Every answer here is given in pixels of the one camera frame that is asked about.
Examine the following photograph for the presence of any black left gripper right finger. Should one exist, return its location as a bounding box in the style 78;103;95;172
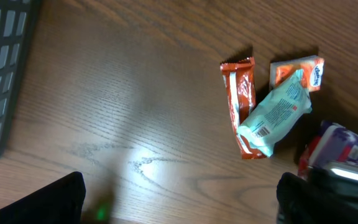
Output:
276;172;358;224

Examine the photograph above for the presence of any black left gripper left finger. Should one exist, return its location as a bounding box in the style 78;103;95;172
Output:
0;172;86;224

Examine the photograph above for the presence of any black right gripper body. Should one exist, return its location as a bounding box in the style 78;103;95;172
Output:
308;162;358;209

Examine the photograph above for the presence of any mint green wipes pack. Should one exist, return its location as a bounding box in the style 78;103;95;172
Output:
237;69;312;157

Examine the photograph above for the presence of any small orange tissue pack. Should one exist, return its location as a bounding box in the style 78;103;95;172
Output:
269;55;324;92

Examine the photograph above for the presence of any orange-red snack bar wrapper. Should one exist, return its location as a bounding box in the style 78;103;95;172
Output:
220;57;266;159

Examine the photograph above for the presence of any grey plastic mesh basket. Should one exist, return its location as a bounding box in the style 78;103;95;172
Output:
0;0;42;157

